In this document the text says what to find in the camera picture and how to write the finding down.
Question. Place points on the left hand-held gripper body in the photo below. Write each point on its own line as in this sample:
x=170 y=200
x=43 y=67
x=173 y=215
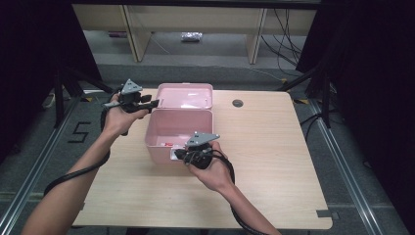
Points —
x=130 y=101

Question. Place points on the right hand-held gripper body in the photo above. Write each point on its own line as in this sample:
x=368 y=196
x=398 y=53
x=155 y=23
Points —
x=199 y=158

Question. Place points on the pink storage box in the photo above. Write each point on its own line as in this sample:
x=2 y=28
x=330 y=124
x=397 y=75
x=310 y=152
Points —
x=179 y=125

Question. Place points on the person's left hand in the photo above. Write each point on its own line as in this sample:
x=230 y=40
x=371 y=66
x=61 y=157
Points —
x=117 y=120

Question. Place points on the person's right hand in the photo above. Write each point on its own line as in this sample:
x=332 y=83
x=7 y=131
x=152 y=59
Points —
x=217 y=174

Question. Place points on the yellow and black floor tape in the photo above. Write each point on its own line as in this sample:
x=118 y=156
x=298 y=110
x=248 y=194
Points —
x=301 y=101
x=86 y=99

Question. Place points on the grey table grommet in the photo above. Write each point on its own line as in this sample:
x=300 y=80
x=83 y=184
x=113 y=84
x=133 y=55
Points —
x=238 y=103

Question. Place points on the black metal stand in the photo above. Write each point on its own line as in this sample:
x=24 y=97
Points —
x=59 y=98
x=326 y=98

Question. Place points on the silver foil packet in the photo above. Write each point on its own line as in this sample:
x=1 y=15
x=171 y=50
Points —
x=191 y=36

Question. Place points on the beige desk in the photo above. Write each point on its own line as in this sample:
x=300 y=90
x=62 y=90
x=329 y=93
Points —
x=195 y=19

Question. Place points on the black curtain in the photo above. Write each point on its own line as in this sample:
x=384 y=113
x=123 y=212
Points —
x=32 y=65
x=375 y=81

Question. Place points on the dark tape patch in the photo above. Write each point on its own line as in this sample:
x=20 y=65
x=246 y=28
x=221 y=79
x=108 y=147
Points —
x=326 y=214

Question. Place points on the aluminium floor rail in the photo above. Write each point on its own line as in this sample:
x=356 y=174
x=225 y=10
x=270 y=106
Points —
x=39 y=163
x=345 y=169

